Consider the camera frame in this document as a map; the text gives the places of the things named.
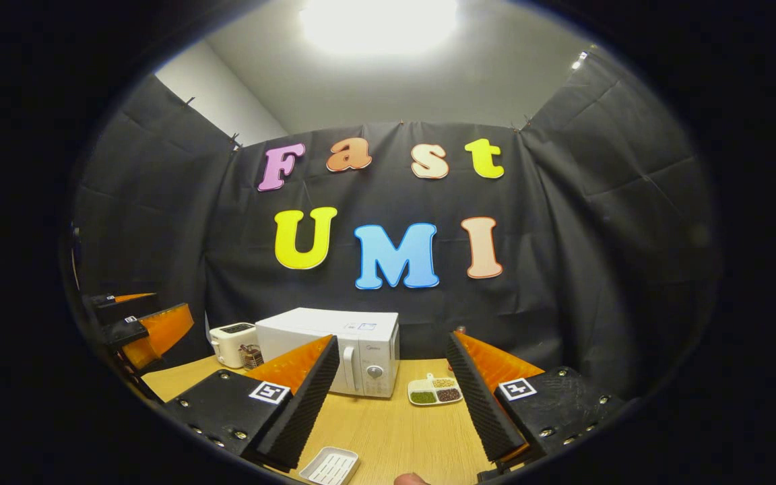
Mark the white divided dish of beans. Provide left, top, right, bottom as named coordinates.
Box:
left=407, top=374, right=464, bottom=406

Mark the large ceiling light panel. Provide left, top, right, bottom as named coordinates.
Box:
left=300, top=0, right=459, bottom=55

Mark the white toaster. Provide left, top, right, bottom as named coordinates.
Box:
left=209, top=322, right=259, bottom=369

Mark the white microwave oven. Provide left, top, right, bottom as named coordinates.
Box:
left=255, top=308, right=401, bottom=398

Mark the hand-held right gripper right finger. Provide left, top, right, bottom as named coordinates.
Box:
left=445, top=330, right=628, bottom=464

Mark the small white tray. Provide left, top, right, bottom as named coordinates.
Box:
left=298, top=447, right=360, bottom=485

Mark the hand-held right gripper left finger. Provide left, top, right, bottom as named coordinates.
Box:
left=162, top=335, right=340, bottom=472

